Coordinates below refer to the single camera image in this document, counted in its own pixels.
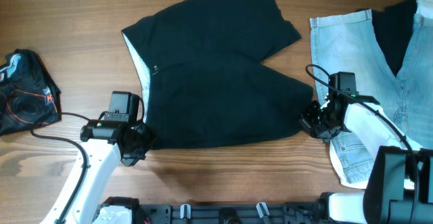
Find black orange printed shirt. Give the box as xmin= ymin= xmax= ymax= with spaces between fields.
xmin=1 ymin=49 xmax=61 ymax=135

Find black garment under jeans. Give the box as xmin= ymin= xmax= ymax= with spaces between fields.
xmin=371 ymin=0 xmax=417 ymax=77

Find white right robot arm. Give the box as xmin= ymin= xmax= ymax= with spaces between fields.
xmin=300 ymin=93 xmax=432 ymax=223

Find white cloth under jeans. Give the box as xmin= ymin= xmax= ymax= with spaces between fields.
xmin=328 ymin=139 xmax=415 ymax=190

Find black shorts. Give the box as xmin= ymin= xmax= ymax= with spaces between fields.
xmin=122 ymin=0 xmax=313 ymax=150

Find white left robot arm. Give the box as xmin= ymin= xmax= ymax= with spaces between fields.
xmin=42 ymin=120 xmax=156 ymax=223

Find light blue denim jeans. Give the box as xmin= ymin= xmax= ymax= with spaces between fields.
xmin=309 ymin=0 xmax=433 ymax=186

